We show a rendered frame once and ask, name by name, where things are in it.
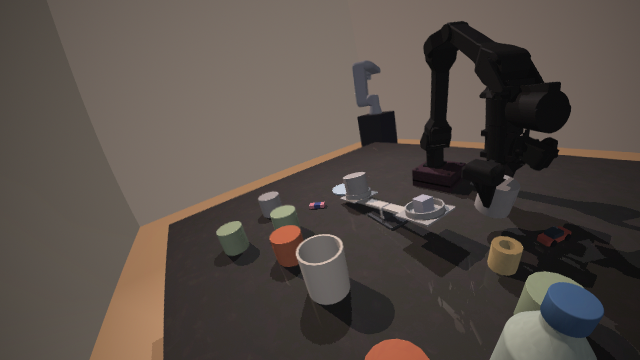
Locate red toy car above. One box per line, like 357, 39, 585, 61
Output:
537, 226, 572, 248

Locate orange cylinder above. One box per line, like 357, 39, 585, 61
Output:
365, 339, 430, 360
270, 225, 303, 267

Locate white bottle with blue cap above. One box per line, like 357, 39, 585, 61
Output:
490, 282, 605, 360

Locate white round dish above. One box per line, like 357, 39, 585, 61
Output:
332, 183, 346, 196

